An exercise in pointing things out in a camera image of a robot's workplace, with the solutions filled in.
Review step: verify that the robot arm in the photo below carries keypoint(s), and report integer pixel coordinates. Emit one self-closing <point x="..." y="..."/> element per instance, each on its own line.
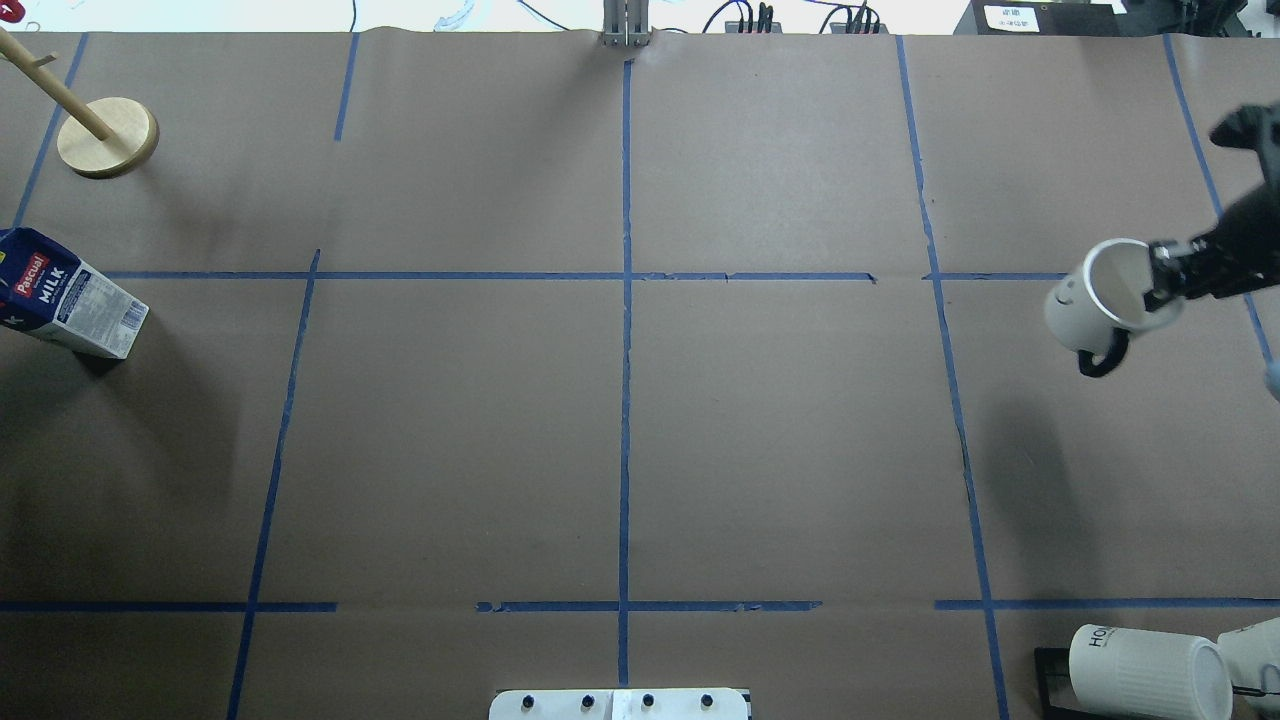
<point x="1252" y="128"/>

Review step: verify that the black power connector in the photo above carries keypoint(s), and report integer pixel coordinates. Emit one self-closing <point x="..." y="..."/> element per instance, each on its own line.
<point x="859" y="19"/>
<point x="753" y="18"/>

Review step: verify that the blue white milk carton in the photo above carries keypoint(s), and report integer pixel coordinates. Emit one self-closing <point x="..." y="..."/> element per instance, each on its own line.
<point x="49" y="293"/>

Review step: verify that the black power connector left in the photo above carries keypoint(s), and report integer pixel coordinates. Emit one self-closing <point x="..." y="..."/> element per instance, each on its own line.
<point x="753" y="18"/>

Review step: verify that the white bracket with bolts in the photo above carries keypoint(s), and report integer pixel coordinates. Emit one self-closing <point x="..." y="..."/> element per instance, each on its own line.
<point x="623" y="703"/>

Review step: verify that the white mug black handle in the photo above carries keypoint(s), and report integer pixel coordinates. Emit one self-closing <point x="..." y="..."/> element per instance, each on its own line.
<point x="1098" y="308"/>

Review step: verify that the metal post mount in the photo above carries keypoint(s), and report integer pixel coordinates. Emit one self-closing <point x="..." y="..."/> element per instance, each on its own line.
<point x="626" y="23"/>

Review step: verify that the black box with label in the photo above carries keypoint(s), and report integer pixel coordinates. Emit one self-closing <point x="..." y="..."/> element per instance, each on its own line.
<point x="1071" y="18"/>

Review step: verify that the white cup at edge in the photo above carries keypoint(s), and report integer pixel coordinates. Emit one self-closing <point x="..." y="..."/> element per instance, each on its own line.
<point x="1252" y="657"/>

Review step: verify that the red object at corner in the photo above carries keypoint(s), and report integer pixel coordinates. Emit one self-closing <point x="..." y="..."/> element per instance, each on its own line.
<point x="12" y="11"/>

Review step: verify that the black tray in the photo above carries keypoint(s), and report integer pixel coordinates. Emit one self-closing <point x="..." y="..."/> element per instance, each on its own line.
<point x="1053" y="684"/>

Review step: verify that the white ribbed cup lying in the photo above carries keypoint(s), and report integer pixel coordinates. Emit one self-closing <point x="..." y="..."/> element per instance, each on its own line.
<point x="1138" y="674"/>

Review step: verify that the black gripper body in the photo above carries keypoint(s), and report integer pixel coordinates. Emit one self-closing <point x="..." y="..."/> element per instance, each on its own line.
<point x="1243" y="243"/>

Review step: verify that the wooden mug tree stand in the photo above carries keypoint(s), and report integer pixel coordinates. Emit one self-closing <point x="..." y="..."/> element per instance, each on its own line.
<point x="102" y="139"/>

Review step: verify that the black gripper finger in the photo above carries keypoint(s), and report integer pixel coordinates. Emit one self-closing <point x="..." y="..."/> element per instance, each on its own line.
<point x="1166" y="266"/>

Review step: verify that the black power connector right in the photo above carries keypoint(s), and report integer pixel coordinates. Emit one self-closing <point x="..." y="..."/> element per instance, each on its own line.
<point x="859" y="19"/>

